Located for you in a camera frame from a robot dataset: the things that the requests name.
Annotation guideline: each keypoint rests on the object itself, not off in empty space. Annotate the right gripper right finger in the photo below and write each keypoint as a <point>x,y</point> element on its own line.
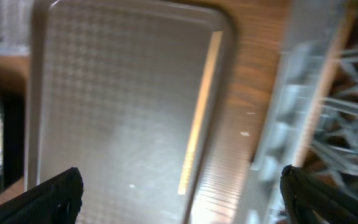
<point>306,199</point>

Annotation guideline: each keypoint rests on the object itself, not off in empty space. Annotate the clear plastic bin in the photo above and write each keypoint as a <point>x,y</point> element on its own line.
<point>15,27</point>

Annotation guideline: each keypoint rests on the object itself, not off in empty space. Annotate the grey dishwasher rack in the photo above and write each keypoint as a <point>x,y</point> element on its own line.
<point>333,154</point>

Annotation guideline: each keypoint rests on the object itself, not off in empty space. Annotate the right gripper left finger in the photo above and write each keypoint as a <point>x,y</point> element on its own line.
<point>57,200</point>

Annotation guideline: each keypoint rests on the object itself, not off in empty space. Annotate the brown serving tray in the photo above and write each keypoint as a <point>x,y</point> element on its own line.
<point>112,91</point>

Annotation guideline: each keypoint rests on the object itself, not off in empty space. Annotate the black rectangular tray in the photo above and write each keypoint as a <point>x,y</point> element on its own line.
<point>12,167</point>

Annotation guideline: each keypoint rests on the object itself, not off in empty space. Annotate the wooden chopstick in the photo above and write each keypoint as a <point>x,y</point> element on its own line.
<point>200,109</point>
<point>333,46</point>

